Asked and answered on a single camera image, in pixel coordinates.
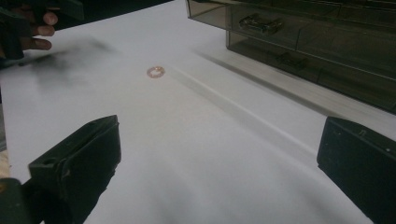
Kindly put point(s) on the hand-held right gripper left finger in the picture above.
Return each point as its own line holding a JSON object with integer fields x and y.
{"x": 84, "y": 168}

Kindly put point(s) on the metal clip in drawer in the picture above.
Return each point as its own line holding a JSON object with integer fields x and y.
{"x": 261, "y": 23}

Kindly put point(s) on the smoky transparent drawer organizer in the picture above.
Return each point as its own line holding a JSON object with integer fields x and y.
{"x": 305, "y": 40}

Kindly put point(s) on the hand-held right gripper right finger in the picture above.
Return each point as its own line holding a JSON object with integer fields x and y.
{"x": 361, "y": 165}

